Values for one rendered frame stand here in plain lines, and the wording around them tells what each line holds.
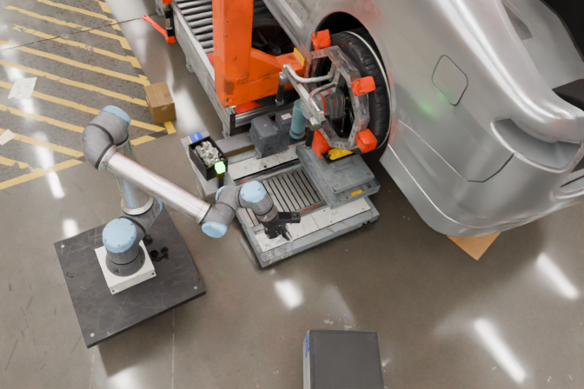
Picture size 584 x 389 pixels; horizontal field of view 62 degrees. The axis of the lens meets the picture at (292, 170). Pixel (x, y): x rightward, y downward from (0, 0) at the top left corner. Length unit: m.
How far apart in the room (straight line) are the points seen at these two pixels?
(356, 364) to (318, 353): 0.19
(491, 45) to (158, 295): 1.89
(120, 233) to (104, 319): 0.46
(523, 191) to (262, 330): 1.56
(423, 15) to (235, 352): 1.92
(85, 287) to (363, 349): 1.40
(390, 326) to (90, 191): 2.02
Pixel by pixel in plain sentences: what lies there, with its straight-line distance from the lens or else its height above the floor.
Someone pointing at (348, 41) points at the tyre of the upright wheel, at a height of 1.17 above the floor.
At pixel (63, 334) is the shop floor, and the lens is 2.98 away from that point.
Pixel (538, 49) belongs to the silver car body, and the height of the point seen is 0.98.
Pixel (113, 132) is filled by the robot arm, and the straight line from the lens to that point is 2.04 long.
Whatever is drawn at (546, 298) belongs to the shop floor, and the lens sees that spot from 3.49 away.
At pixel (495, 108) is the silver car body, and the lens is 1.88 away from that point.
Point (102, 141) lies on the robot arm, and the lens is 1.99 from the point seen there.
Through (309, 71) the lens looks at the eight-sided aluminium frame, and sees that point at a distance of 2.79.
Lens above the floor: 2.71
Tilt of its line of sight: 53 degrees down
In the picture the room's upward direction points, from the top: 10 degrees clockwise
